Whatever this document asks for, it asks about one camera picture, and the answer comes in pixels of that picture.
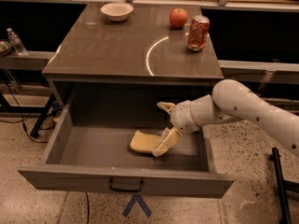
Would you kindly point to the yellow sponge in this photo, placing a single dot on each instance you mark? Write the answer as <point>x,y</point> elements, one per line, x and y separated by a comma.
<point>144,143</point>

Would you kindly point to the grey cabinet with top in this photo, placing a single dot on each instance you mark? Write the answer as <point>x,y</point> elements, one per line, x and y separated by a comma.
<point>115,73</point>

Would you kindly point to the open grey top drawer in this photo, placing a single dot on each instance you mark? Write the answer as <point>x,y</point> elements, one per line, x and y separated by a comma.
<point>84,157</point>

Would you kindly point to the bowl on side shelf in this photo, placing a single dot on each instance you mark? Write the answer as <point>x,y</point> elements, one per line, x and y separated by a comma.
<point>5,48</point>

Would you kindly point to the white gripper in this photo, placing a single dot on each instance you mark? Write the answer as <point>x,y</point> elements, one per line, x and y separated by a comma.
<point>182,116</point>

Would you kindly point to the red apple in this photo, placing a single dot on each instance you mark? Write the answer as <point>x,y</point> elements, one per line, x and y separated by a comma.
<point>178,17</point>

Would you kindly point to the black drawer handle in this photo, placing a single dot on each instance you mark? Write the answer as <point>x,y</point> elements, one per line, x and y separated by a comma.
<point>128,187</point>

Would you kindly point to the white bowl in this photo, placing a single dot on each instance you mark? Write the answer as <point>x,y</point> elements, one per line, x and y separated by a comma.
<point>117,11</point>

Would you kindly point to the clear plastic water bottle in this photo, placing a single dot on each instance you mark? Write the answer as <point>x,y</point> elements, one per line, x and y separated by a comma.
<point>16,42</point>

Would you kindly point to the red soda can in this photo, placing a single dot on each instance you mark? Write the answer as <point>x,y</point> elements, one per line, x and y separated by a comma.
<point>198,32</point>

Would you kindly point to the black metal stand leg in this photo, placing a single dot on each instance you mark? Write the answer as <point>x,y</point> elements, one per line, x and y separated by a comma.
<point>283,186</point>

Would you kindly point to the black table leg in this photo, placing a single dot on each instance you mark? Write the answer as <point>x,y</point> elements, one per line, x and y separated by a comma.
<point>42,116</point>

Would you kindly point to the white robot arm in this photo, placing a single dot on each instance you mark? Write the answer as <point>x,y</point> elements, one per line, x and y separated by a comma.
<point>230,100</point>

